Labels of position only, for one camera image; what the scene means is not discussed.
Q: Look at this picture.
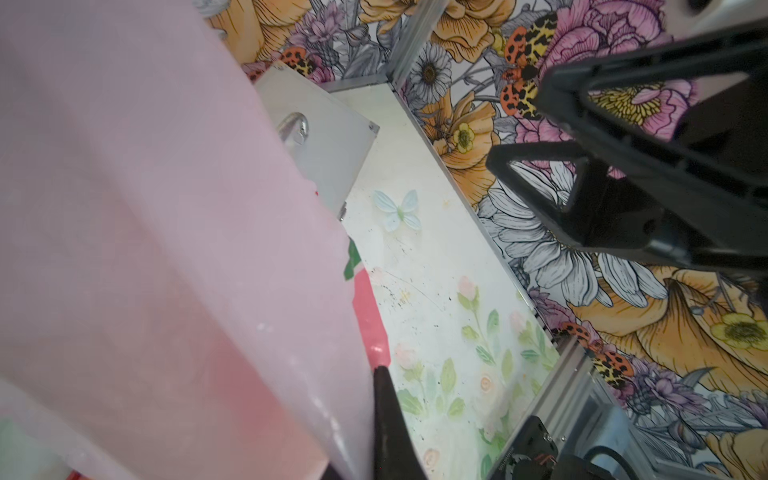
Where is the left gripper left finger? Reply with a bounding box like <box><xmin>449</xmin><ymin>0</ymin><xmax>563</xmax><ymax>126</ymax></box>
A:
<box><xmin>373</xmin><ymin>366</ymin><xmax>427</xmax><ymax>480</ymax></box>

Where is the pink plastic bag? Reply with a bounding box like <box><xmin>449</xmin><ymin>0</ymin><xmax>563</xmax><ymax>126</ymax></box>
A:
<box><xmin>1</xmin><ymin>1</ymin><xmax>374</xmax><ymax>479</ymax></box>

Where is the silver metal case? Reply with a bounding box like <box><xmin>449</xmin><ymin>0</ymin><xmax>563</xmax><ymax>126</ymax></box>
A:
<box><xmin>254</xmin><ymin>63</ymin><xmax>379</xmax><ymax>219</ymax></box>

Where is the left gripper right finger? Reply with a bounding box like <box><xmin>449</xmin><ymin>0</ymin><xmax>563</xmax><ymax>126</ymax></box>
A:
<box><xmin>487</xmin><ymin>19</ymin><xmax>767</xmax><ymax>276</ymax></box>

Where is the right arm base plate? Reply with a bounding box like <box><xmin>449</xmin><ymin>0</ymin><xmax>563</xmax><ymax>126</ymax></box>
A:
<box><xmin>487</xmin><ymin>416</ymin><xmax>559</xmax><ymax>480</ymax></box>

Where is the aluminium front rail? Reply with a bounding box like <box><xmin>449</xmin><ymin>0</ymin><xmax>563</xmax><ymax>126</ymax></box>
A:
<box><xmin>491</xmin><ymin>335</ymin><xmax>768</xmax><ymax>480</ymax></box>

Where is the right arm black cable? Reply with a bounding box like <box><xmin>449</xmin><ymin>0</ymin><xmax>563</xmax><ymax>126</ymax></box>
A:
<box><xmin>557</xmin><ymin>445</ymin><xmax>643</xmax><ymax>480</ymax></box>

